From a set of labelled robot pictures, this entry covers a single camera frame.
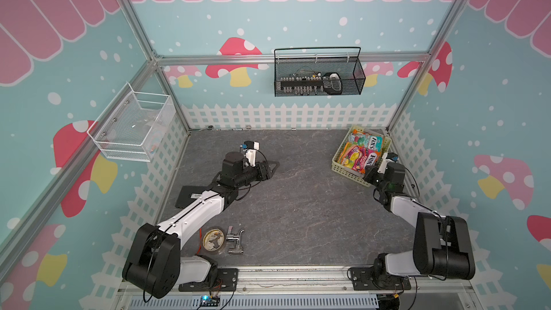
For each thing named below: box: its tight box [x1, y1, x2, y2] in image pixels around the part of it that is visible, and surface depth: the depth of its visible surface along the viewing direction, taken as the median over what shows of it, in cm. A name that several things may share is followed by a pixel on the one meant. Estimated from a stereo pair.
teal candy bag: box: [363, 134, 383, 153], surface depth 104 cm
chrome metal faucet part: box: [225, 225, 245, 255], surface depth 83 cm
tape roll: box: [202, 228, 225, 252], surface depth 84 cm
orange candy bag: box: [337, 141, 382, 174], surface depth 99 cm
